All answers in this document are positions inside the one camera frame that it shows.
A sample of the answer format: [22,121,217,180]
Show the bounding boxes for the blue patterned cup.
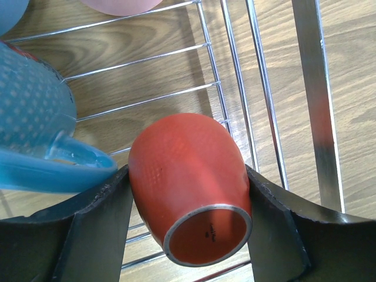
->
[1,42,118,193]

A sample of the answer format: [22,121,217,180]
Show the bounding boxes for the wire dish rack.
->
[0,0,346,282]

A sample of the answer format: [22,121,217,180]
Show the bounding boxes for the pink plastic cup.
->
[81,0,162,16]

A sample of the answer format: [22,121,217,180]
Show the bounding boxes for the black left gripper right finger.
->
[246,167,375,281]

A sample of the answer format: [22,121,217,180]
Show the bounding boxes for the red ceramic mug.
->
[128,113,252,267]

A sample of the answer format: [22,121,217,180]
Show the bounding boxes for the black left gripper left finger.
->
[1,166,133,281]

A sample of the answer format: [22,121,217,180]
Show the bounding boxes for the light blue plastic cup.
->
[0,0,29,36]

